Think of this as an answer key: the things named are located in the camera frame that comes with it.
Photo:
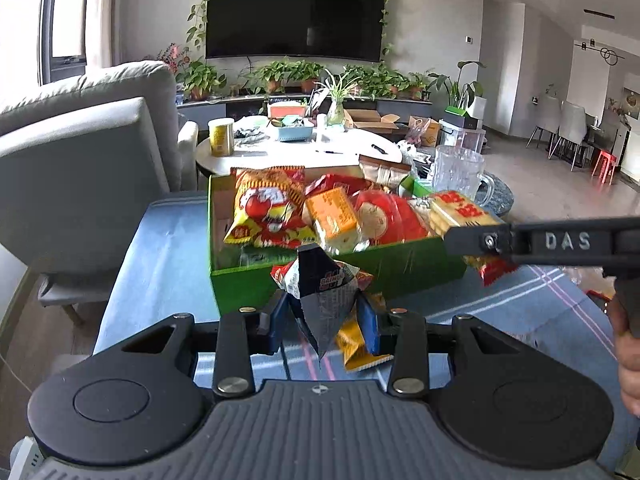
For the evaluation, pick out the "plain red snack packet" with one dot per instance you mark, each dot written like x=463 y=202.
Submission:
x=335 y=183

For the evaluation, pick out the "hanging green vine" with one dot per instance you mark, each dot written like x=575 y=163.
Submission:
x=200 y=5

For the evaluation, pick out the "large leaf plant white planter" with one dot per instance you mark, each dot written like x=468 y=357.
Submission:
x=467 y=95

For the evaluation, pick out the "orange cracker packet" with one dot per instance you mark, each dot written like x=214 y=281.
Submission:
x=332 y=215

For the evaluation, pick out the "black pen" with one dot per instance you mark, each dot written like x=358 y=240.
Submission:
x=327 y=151

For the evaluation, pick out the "grey television cabinet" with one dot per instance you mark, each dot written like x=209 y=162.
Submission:
x=240 y=107

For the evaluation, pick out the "round white table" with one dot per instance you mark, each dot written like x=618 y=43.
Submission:
x=300 y=157

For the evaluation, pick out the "grey curtain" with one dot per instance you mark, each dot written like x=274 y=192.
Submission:
x=102 y=15

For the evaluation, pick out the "yellow and red snack bag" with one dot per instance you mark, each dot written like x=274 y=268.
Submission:
x=265 y=205

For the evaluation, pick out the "red flower decoration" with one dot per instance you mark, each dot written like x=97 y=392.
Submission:
x=175 y=57

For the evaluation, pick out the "open brown cardboard box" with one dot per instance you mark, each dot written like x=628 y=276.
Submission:
x=370 y=120

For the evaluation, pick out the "grey armchair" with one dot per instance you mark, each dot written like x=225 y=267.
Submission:
x=75 y=160

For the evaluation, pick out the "red plastic stool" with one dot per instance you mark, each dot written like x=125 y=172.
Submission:
x=604 y=165

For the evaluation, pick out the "green cardboard box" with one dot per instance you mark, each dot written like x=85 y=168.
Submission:
x=390 y=270

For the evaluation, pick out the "yellow cracker packet red print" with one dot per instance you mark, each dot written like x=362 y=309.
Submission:
x=460 y=210

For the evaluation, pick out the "green and white bowl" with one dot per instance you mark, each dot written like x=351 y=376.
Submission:
x=257 y=122

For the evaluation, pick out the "small white bottle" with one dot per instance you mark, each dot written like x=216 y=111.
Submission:
x=321 y=121

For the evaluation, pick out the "black remote control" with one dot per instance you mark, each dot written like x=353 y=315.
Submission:
x=379 y=149

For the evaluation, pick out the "red gold-print snack packet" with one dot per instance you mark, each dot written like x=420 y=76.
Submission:
x=390 y=217

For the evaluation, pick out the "black snack packet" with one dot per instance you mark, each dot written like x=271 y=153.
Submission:
x=322 y=300

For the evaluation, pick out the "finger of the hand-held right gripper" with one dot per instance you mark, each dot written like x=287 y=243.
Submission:
x=475 y=240

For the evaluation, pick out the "spider plant in glass vase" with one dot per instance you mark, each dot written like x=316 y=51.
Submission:
x=336 y=107

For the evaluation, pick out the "grey round rug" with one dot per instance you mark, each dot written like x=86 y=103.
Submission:
x=500 y=195

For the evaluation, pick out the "red and white snack packet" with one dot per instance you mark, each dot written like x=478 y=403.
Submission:
x=282 y=275

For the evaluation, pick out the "blue striped tablecloth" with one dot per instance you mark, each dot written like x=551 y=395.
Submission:
x=150 y=270

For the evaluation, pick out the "row of potted plants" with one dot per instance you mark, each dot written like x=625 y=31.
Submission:
x=280 y=77

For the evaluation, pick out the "brown and white snack packet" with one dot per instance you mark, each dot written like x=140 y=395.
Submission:
x=385 y=172

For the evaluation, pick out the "blue storage basket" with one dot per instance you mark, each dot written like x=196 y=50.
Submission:
x=292 y=132

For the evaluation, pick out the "black framed window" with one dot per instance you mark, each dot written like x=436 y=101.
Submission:
x=62 y=20

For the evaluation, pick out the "clear glass pitcher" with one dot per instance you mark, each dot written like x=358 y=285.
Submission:
x=457 y=175

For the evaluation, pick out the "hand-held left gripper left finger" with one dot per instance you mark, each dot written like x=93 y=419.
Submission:
x=235 y=345

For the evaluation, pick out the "yellow snack packet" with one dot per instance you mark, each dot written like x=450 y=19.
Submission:
x=357 y=347

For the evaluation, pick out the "black television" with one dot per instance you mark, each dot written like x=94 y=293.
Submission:
x=295 y=10

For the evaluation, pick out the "person's right hand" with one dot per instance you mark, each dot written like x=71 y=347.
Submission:
x=627 y=370

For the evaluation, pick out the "grey dining chair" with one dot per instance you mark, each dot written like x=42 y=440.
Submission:
x=575 y=130
x=545 y=120

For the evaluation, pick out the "clear plastic bag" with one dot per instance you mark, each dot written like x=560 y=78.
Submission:
x=410 y=152

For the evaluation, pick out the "clear plastic storage box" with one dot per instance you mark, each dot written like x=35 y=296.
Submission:
x=465 y=137

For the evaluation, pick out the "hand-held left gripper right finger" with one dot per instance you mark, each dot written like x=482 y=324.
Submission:
x=371 y=325

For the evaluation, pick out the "cardboard box with plastic bag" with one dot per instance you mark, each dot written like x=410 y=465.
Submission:
x=425 y=132

